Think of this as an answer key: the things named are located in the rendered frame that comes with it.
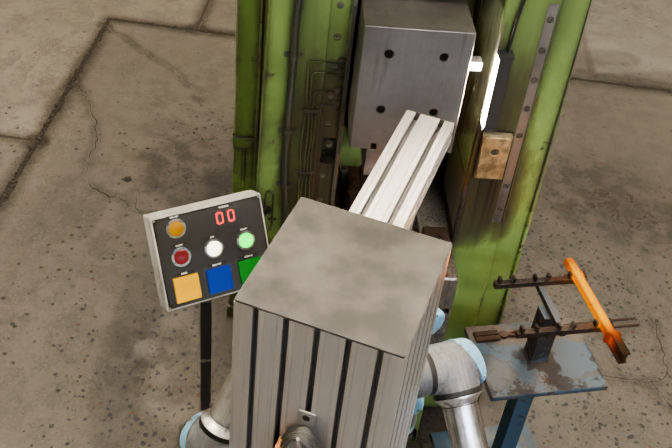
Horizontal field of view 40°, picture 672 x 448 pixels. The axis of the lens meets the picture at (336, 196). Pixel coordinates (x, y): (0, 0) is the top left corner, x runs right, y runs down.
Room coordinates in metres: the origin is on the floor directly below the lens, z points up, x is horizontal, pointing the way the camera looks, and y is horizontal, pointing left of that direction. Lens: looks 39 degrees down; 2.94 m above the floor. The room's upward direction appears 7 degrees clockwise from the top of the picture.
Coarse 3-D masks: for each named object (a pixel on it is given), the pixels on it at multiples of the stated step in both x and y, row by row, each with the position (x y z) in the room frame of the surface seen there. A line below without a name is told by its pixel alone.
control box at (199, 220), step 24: (240, 192) 2.15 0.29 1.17; (144, 216) 1.99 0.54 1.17; (168, 216) 1.97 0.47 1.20; (192, 216) 2.00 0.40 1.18; (240, 216) 2.06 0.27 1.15; (168, 240) 1.93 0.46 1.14; (192, 240) 1.96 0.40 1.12; (216, 240) 1.99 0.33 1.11; (264, 240) 2.05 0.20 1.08; (168, 264) 1.90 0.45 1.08; (192, 264) 1.93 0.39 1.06; (216, 264) 1.95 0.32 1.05; (168, 288) 1.86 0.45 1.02; (240, 288) 1.95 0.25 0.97
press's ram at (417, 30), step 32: (384, 0) 2.33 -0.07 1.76; (416, 0) 2.35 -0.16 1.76; (448, 0) 2.37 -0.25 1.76; (384, 32) 2.18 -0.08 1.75; (416, 32) 2.19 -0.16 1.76; (448, 32) 2.19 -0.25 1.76; (352, 64) 2.36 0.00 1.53; (384, 64) 2.18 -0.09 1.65; (416, 64) 2.19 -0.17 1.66; (448, 64) 2.20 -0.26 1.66; (480, 64) 2.40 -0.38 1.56; (352, 96) 2.26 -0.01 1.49; (384, 96) 2.18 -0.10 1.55; (416, 96) 2.19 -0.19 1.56; (448, 96) 2.20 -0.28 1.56; (352, 128) 2.17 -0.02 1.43; (384, 128) 2.18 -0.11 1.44
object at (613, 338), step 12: (564, 264) 2.27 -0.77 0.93; (576, 264) 2.25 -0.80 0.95; (576, 276) 2.20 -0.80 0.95; (588, 288) 2.15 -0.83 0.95; (588, 300) 2.10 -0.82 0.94; (600, 312) 2.05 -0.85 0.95; (600, 324) 2.00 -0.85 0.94; (612, 336) 1.94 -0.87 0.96; (612, 348) 1.93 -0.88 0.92; (624, 348) 1.90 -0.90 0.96; (624, 360) 1.88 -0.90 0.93
